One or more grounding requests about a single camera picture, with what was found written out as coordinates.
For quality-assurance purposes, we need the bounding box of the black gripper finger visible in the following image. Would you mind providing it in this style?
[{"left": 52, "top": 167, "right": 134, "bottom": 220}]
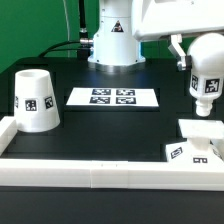
[{"left": 168, "top": 34, "right": 192, "bottom": 71}]

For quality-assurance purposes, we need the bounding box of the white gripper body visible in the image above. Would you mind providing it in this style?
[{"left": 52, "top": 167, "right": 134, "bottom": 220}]
[{"left": 131, "top": 0, "right": 224, "bottom": 42}]

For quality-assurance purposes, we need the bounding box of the white lamp bulb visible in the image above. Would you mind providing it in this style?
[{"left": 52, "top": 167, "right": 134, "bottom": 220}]
[{"left": 188, "top": 33, "right": 224, "bottom": 117}]

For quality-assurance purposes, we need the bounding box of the white lamp base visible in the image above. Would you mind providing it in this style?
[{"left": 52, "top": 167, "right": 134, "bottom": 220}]
[{"left": 165, "top": 119, "right": 224, "bottom": 165}]

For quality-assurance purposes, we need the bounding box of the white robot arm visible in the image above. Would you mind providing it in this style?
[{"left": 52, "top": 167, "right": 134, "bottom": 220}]
[{"left": 88, "top": 0, "right": 224, "bottom": 72}]

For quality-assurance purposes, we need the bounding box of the white lamp shade cone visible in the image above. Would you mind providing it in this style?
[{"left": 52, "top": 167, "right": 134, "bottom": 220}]
[{"left": 14, "top": 69, "right": 60, "bottom": 133}]

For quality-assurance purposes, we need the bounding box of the white marker sheet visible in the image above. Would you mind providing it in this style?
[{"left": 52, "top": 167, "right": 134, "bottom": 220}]
[{"left": 67, "top": 87, "right": 159, "bottom": 107}]

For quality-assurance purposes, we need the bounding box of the black cable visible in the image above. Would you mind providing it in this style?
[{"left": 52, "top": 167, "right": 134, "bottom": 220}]
[{"left": 38, "top": 0, "right": 95, "bottom": 58}]

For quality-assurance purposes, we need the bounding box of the white thin cable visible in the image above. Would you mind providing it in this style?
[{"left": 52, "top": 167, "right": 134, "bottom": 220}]
[{"left": 62, "top": 0, "right": 72, "bottom": 58}]

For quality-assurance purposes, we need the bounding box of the white front fence rail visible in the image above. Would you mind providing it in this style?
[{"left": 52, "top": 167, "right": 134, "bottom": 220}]
[{"left": 0, "top": 159, "right": 224, "bottom": 191}]

